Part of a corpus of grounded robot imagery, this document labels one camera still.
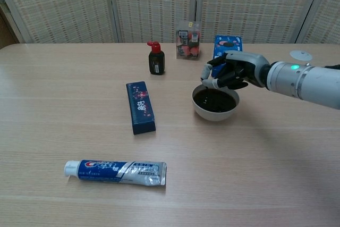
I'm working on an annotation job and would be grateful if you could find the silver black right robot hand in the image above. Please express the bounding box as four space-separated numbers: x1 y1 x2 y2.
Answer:
200 50 271 91

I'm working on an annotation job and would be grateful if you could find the blue Oreo cookie box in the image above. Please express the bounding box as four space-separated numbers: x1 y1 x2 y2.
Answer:
211 35 244 77

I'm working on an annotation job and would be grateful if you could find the white cup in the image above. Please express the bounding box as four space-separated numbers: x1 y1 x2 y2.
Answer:
191 83 240 122

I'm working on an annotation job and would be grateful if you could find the clear plastic box with toys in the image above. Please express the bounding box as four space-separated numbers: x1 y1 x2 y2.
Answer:
176 20 201 60

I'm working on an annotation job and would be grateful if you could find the long dark blue box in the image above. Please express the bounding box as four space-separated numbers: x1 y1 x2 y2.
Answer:
125 81 157 136

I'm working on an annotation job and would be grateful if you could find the woven bamboo folding screen panel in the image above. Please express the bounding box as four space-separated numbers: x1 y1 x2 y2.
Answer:
0 0 119 44
295 0 340 45
197 0 325 44
106 0 199 44

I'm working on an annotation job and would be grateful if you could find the black ink bottle red cap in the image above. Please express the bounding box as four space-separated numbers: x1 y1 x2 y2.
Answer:
147 41 166 75

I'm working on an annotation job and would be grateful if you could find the blue white toothpaste tube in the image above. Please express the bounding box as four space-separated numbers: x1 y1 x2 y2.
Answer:
64 159 167 187

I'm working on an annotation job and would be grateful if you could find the white round cable grommet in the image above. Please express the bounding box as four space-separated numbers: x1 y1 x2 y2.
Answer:
289 50 313 62

